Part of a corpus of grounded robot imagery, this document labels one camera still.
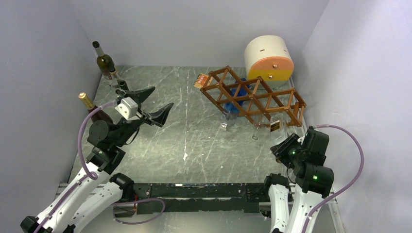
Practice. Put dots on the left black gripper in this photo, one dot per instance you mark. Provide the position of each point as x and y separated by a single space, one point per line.
158 117

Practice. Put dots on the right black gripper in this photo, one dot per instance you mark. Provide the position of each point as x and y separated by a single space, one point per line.
280 150

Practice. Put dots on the cream orange cylinder container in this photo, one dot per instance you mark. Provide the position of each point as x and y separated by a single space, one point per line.
267 56

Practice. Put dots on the brown wooden wine rack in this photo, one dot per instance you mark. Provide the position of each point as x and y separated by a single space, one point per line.
252 97

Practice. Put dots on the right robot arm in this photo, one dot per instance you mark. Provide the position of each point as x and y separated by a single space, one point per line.
295 210

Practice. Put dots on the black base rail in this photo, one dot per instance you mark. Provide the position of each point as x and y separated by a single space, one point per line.
189 197

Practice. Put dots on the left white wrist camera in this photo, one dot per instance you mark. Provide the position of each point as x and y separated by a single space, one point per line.
128 109

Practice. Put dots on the small orange card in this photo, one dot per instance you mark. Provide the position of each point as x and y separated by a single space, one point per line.
200 80

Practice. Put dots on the clear blue-label bottle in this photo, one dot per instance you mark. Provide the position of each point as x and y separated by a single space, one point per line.
230 112

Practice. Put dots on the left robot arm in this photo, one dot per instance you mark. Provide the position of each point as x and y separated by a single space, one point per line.
97 186

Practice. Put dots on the clear square black-capped bottle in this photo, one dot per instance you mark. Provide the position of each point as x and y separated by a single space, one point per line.
272 131

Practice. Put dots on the dark gold-capped wine bottle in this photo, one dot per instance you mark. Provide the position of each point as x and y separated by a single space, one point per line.
90 106

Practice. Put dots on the olive green wine bottle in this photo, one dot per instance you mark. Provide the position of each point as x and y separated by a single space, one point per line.
104 61

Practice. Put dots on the clear round liquor bottle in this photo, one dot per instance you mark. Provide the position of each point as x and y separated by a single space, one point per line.
115 78

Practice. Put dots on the dark green black-capped bottle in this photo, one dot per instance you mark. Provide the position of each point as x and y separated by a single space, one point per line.
123 85

